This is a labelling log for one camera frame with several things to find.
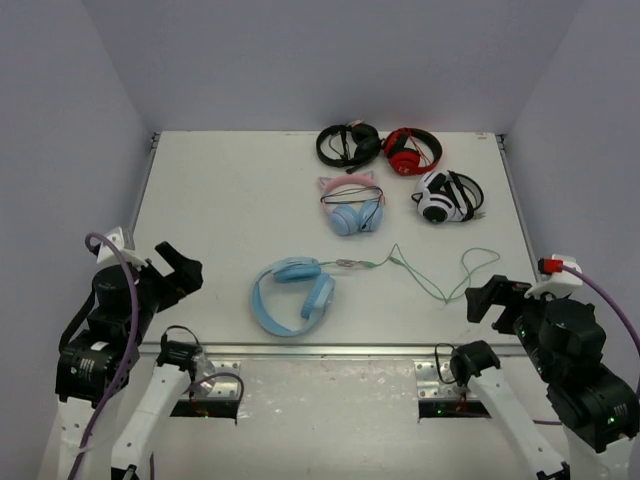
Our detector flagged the purple cable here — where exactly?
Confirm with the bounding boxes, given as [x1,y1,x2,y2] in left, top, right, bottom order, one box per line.
[559,264,640,354]
[66,232,141,480]

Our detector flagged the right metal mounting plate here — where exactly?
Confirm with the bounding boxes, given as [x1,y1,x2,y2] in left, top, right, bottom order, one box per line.
[414,359,467,401]

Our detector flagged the light blue headphones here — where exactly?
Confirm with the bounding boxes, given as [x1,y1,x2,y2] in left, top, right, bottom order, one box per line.
[249,257,336,338]

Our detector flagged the red headphones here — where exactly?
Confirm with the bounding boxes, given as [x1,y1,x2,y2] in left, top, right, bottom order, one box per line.
[382,127,443,176]

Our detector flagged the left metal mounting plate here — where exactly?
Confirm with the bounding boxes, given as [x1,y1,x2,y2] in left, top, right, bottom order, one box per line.
[190,356,241,401]

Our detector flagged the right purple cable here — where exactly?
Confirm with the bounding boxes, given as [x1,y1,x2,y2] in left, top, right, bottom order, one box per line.
[559,264,640,354]

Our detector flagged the white black headphones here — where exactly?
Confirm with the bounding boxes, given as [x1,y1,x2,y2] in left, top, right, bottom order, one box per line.
[411,170,485,225]

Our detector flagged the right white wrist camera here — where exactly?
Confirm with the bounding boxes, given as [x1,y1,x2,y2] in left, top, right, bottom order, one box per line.
[524,254,583,299]

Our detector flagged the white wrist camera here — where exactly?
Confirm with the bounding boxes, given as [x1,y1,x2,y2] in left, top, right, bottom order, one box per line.
[96,227,146,268]
[524,254,583,299]

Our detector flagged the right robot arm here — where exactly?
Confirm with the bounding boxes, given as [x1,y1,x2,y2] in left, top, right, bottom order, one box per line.
[449,275,639,479]

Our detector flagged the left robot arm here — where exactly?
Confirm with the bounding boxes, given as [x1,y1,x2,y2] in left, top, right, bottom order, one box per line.
[55,233,203,479]

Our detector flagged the black headset with microphone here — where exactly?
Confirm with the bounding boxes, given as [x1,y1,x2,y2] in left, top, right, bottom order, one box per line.
[315,121,381,174]

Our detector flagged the pink blue cat-ear headphones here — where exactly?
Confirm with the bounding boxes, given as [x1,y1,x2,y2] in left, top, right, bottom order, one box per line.
[317,171,386,236]

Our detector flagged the aluminium table edge rail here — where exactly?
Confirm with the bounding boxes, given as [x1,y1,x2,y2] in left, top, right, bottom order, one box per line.
[139,341,524,358]

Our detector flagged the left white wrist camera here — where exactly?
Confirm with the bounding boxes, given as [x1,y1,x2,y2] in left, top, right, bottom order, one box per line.
[96,227,146,268]

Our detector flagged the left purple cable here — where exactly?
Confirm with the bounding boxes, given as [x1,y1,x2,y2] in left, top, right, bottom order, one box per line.
[66,232,141,480]

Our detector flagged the metal mounting plate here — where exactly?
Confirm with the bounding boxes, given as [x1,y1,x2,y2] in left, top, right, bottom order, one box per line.
[414,359,467,401]
[190,356,241,401]

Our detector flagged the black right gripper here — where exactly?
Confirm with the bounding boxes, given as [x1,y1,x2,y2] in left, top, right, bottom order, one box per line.
[465,274,562,383]

